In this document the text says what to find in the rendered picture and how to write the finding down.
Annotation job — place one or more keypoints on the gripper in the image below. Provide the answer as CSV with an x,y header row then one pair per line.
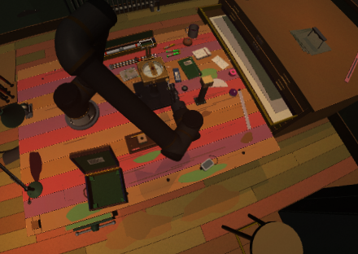
x,y
174,97

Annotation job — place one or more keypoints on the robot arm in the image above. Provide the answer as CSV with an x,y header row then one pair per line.
x,y
112,83

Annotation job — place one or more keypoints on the black compass stand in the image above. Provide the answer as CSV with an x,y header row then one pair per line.
x,y
156,97

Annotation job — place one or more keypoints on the brass staff compass body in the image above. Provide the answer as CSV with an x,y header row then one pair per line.
x,y
152,69

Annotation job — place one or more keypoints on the brass compass vane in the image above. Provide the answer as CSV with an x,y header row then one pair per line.
x,y
148,52

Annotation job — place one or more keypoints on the black round knob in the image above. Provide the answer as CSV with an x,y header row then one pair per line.
x,y
184,88

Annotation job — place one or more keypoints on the blue small box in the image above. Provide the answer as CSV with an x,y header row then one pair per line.
x,y
176,75

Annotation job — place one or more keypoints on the green book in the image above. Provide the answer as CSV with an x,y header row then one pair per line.
x,y
189,68

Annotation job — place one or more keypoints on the green marker pen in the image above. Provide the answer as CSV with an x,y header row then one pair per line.
x,y
172,55
172,51

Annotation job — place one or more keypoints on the white protractor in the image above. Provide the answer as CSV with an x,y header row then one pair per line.
x,y
219,84

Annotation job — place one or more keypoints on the white notebook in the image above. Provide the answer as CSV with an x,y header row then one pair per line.
x,y
201,53

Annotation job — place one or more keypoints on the grey square plate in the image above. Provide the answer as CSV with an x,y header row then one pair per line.
x,y
128,74

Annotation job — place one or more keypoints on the brown round puck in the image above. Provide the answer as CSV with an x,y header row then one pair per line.
x,y
187,41

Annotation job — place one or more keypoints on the white paper card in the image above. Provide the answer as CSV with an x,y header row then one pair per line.
x,y
220,62

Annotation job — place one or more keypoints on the purple ball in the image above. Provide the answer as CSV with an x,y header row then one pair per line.
x,y
233,92

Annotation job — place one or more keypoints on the brown wooden plaque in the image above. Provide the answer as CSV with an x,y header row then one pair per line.
x,y
137,143

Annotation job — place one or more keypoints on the pink tape roll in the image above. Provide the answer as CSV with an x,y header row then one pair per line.
x,y
232,72

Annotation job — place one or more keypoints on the grey mug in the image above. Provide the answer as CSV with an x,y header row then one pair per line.
x,y
193,31

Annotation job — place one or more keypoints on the red and white tube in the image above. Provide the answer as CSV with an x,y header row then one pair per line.
x,y
123,49

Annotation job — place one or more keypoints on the open plan chest drawer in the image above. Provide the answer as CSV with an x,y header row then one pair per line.
x,y
251,75

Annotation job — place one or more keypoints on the open green lined case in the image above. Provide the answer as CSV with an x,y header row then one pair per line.
x,y
103,186

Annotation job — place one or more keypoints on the brown plan chest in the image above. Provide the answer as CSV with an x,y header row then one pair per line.
x,y
293,55

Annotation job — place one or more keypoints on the grey green clip folder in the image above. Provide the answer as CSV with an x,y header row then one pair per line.
x,y
310,41

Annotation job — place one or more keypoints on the green bench vise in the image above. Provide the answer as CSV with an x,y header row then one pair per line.
x,y
89,223

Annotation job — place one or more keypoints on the green desk lamp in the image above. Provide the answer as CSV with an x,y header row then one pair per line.
x,y
12,115
34,188

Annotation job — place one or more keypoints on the red and black rods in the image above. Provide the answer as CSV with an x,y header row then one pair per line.
x,y
5,87

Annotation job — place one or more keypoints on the round wooden stool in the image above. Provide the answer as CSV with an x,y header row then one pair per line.
x,y
277,240

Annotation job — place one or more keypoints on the pink ruler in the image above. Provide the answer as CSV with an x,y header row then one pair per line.
x,y
351,68

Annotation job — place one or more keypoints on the small brown box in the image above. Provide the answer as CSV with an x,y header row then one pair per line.
x,y
36,225

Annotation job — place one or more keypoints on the dark post with tan block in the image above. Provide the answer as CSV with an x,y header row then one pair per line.
x,y
203,90

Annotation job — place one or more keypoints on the grey round base plate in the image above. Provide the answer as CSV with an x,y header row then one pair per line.
x,y
92,119

